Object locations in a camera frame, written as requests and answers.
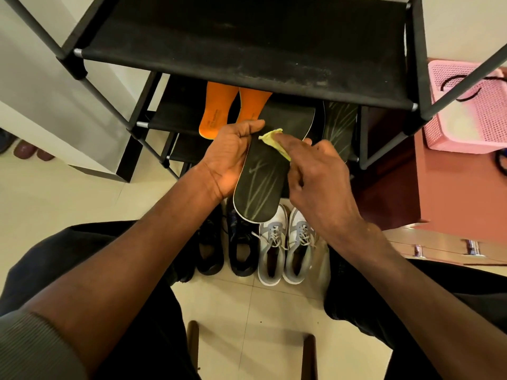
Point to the person's left hand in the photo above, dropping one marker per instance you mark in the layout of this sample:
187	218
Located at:
225	158

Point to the person's right hand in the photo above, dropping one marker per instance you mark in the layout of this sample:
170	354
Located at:
324	185

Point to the person's left thumb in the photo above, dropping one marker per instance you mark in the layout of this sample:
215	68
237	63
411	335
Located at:
247	126

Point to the person's right thumb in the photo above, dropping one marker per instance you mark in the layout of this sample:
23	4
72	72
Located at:
294	182

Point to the yellow cleaning cloth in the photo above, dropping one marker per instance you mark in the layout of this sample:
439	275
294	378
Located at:
271	140

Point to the black streaked shoe insole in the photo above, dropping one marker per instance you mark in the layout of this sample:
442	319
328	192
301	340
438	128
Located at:
265	174
340	126

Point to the person's right forearm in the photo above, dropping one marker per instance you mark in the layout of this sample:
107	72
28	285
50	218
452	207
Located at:
416	296

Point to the person's left forearm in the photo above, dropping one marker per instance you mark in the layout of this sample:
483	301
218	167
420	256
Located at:
130	257

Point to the orange shoe insole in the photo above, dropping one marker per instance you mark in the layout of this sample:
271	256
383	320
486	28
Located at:
251	106
216	110

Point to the grey white sneaker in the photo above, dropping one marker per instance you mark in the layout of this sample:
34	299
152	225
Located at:
273	253
299	249

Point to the black shoe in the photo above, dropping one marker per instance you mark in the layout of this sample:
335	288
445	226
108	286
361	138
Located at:
242	245
210	249

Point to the black fabric shoe rack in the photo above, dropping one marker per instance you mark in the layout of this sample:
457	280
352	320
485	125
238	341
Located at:
245	39

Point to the reddish brown cabinet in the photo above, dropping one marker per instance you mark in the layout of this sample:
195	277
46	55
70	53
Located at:
455	189

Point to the brown wooden stool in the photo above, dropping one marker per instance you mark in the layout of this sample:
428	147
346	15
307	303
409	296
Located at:
193	344

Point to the pink plastic basket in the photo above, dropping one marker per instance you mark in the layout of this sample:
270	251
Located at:
487	122

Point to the brown shoe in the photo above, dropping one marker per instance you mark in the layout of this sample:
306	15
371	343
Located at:
24	150
45	155

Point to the person's black trousers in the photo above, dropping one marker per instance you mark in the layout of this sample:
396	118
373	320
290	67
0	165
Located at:
142	344

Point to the dark shoe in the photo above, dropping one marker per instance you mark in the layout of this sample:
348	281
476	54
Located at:
6	140

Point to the person's grey sleeve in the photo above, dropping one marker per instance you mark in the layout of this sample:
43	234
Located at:
31	348

